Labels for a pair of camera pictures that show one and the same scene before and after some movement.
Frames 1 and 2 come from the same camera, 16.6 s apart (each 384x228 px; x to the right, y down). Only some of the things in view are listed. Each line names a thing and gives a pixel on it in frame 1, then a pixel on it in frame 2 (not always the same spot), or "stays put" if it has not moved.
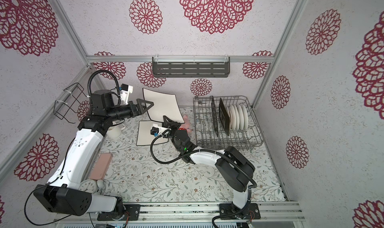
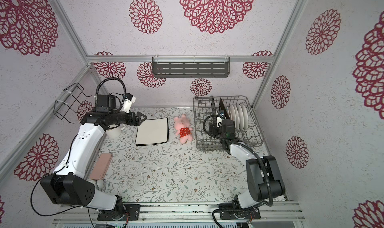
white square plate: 144,137 stays put
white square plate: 164,104 -> 152,131
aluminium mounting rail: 271,211 stays put
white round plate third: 245,117 stays put
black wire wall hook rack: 75,95 stays put
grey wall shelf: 191,67 stays put
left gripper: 141,109 -> 137,122
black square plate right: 224,116 stays put
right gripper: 173,127 -> 212,130
